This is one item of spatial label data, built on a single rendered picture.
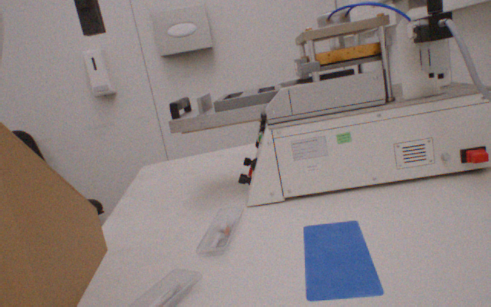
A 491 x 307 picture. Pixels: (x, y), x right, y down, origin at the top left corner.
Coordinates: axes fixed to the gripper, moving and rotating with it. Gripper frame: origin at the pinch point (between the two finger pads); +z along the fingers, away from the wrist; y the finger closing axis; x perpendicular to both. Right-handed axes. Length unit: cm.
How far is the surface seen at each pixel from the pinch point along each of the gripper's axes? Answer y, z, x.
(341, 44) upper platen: -39, 12, 42
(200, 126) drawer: -29.1, 24.0, 5.8
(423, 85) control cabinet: -26, 24, 55
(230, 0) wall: -181, -26, 3
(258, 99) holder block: -30.4, 20.4, 20.2
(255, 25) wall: -183, -9, 15
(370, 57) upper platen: -31, 16, 46
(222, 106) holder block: -30.2, 20.5, 11.8
